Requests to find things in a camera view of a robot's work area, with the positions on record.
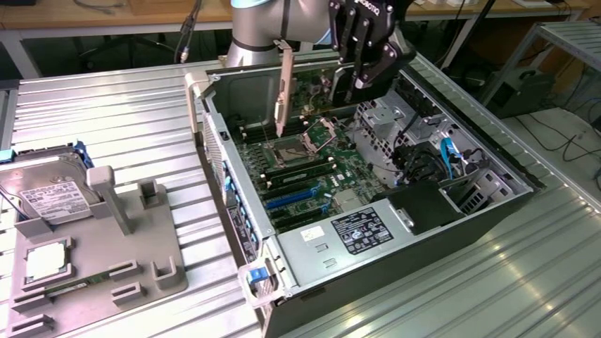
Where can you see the CPU socket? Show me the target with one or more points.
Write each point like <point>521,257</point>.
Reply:
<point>286,150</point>

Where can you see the blue case latch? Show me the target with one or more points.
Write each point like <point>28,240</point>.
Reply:
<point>257,275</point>

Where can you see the graphics card with metal bracket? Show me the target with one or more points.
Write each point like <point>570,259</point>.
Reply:
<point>286,88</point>

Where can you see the blue expansion slot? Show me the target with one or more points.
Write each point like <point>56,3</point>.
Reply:
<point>290,199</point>

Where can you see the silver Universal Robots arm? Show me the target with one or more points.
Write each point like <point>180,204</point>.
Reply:
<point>255,31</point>

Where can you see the silver disk bay cage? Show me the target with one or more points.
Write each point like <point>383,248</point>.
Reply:
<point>385,121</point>

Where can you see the green motherboard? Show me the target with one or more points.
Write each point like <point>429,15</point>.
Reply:
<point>305,176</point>

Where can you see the thin locking lever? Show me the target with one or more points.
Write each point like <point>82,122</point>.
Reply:
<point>265,134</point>

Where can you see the open black PC case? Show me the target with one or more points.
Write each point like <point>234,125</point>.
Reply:
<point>327,225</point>

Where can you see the grey parts rack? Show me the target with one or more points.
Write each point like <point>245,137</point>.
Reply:
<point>108,253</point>

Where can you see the metal slat frame table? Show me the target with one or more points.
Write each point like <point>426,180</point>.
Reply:
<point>563,38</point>

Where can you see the black box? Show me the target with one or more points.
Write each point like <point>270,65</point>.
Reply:
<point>527,93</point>

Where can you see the blue disk carrier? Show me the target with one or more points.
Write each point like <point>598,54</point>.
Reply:
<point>81,155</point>

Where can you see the green RAM stick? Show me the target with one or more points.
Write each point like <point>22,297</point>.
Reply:
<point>77,283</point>

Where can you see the grey power supply with label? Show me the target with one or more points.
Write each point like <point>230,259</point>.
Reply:
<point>346,239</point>

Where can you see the black plastic shroud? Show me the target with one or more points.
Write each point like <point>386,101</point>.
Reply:
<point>422,207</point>

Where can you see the silver CPU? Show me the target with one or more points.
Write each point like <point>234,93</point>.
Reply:
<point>45,260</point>

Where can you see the metal socket cover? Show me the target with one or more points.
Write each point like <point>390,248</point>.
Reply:
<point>319,134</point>

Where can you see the installed black RAM stick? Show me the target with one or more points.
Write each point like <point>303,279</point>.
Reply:
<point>295,173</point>

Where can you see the hard disk with white label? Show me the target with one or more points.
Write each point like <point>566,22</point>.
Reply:
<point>44,190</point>

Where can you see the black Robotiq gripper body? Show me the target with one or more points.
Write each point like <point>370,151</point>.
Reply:
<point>381,14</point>

